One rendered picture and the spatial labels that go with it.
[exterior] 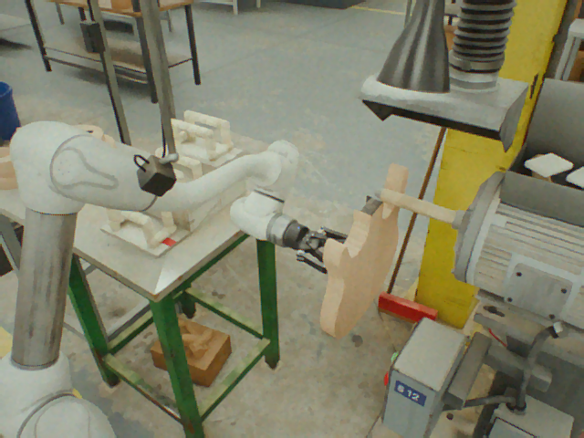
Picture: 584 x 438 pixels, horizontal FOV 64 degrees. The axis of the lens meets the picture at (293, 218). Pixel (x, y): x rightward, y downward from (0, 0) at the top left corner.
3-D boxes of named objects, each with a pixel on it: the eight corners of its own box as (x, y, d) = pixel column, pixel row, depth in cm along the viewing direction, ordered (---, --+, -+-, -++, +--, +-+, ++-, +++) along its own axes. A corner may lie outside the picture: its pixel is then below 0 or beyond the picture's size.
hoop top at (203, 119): (231, 128, 162) (230, 120, 160) (225, 131, 160) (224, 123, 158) (188, 116, 171) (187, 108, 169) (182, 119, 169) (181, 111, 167)
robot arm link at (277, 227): (267, 247, 136) (284, 255, 134) (264, 224, 130) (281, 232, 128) (286, 229, 142) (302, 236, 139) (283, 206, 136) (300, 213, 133)
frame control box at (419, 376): (513, 422, 107) (547, 349, 92) (484, 505, 93) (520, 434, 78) (413, 370, 119) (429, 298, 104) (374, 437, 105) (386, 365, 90)
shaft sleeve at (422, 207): (457, 216, 108) (458, 209, 105) (452, 227, 107) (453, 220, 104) (386, 192, 116) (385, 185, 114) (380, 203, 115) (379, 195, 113)
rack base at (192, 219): (222, 209, 166) (219, 187, 161) (191, 234, 155) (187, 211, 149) (165, 189, 178) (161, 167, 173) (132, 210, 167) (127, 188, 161)
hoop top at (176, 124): (216, 137, 157) (215, 128, 155) (210, 140, 154) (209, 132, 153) (172, 124, 165) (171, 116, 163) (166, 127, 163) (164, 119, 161)
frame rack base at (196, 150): (247, 191, 176) (244, 150, 166) (222, 210, 166) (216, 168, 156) (192, 172, 188) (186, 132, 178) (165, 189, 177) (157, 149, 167)
